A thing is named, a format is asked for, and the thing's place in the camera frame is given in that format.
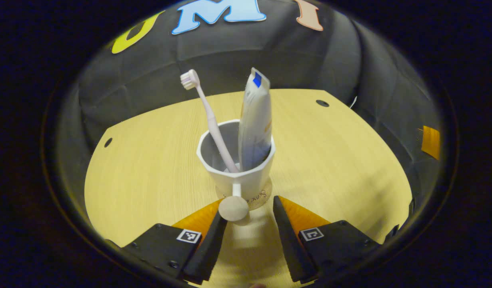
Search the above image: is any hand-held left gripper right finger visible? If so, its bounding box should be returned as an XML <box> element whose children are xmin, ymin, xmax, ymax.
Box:
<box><xmin>272</xmin><ymin>195</ymin><xmax>381</xmax><ymax>284</ymax></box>

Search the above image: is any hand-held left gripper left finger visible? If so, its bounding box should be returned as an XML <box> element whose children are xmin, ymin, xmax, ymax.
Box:
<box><xmin>106</xmin><ymin>199</ymin><xmax>229</xmax><ymax>285</ymax></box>

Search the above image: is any white cup with wooden handle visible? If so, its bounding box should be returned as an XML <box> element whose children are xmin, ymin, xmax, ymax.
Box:
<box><xmin>196</xmin><ymin>119</ymin><xmax>276</xmax><ymax>222</ymax></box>

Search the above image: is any white toothpaste tube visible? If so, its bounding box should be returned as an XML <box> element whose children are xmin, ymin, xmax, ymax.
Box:
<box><xmin>238</xmin><ymin>67</ymin><xmax>273</xmax><ymax>172</ymax></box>

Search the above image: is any pale pink toothbrush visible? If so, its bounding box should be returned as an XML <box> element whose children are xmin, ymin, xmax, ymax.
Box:
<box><xmin>180</xmin><ymin>69</ymin><xmax>240</xmax><ymax>174</ymax></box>

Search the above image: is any wooden desktop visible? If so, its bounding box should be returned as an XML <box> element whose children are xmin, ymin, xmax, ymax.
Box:
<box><xmin>84</xmin><ymin>89</ymin><xmax>414</xmax><ymax>288</ymax></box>

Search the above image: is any black backdrop cloth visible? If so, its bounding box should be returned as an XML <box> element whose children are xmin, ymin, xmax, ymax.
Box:
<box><xmin>56</xmin><ymin>0</ymin><xmax>444</xmax><ymax>192</ymax></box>

